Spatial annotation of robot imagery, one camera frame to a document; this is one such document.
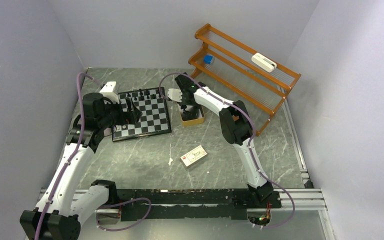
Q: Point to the white device on rack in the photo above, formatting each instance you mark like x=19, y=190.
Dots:
x=264, y=62

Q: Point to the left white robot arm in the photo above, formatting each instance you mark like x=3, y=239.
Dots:
x=56, y=216

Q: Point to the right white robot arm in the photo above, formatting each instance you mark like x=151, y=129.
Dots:
x=236, y=128

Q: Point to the black white chessboard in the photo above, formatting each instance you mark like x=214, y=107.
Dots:
x=155, y=119

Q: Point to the orange wooden rack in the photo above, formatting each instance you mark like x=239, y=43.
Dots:
x=234, y=68

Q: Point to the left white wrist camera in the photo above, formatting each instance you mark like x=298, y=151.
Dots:
x=110, y=91

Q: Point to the aluminium rail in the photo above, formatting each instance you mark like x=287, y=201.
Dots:
x=311, y=199

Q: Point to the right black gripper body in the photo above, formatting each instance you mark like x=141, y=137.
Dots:
x=185, y=102

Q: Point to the tin box black pieces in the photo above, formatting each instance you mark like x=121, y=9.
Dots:
x=191, y=115

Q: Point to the blue block on rack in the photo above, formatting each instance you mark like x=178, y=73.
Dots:
x=208, y=59

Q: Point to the white red card box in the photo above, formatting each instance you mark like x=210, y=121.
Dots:
x=193, y=156

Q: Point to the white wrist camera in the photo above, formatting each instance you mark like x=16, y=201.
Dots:
x=175, y=95
x=110, y=91

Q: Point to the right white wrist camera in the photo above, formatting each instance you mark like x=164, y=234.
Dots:
x=175, y=95

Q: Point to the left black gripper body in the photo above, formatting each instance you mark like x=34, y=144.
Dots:
x=120, y=117

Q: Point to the black mounting base plate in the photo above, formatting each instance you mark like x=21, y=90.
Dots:
x=236, y=211

